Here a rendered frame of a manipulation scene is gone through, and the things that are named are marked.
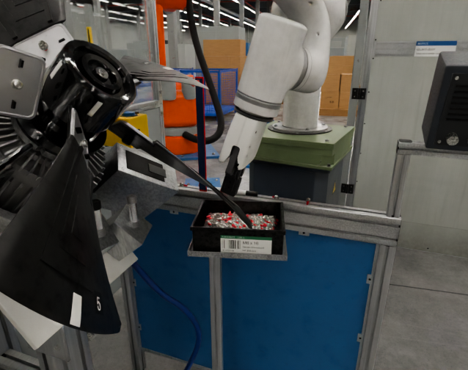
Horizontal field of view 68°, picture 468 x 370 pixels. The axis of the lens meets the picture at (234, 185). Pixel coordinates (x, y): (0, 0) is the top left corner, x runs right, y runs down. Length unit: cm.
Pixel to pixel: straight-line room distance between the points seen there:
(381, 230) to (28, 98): 82
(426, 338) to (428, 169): 102
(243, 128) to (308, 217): 44
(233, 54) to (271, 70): 801
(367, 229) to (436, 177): 154
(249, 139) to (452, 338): 164
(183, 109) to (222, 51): 435
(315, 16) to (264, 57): 13
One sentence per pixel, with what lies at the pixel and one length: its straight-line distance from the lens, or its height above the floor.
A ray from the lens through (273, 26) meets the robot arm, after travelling 60.
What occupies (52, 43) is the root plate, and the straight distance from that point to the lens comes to 66.
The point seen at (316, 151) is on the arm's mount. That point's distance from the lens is 105.
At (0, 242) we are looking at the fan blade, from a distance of 35.
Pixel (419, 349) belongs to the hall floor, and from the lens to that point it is 193.
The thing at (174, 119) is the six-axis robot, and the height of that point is 49.
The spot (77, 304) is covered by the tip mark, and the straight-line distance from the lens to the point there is 41.
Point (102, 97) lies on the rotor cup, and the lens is 53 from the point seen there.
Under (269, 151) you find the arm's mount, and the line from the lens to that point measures 110.
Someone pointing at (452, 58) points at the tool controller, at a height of 124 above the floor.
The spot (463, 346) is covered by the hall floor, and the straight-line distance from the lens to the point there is 204.
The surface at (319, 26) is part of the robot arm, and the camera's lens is 68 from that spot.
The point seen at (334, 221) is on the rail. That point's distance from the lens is 98.
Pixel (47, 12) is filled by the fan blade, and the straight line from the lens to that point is 69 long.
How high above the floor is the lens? 125
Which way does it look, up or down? 21 degrees down
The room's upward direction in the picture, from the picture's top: straight up
